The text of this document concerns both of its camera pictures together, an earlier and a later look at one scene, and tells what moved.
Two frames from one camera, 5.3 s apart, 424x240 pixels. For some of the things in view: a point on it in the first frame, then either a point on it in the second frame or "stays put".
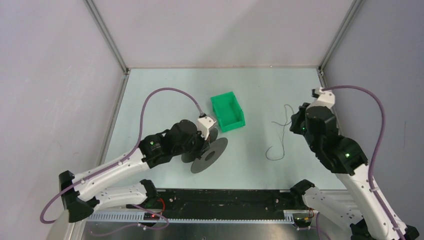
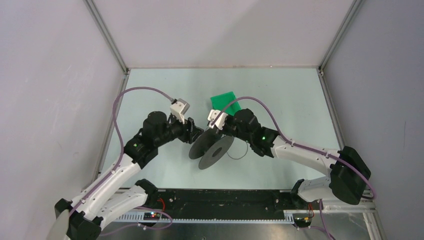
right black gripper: (295, 117) to (223, 131)
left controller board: (151, 216) stays put
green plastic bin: (228, 110) stays put
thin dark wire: (274, 122) to (242, 157)
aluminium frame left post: (107, 34) stays put
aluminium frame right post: (355, 6) stays put
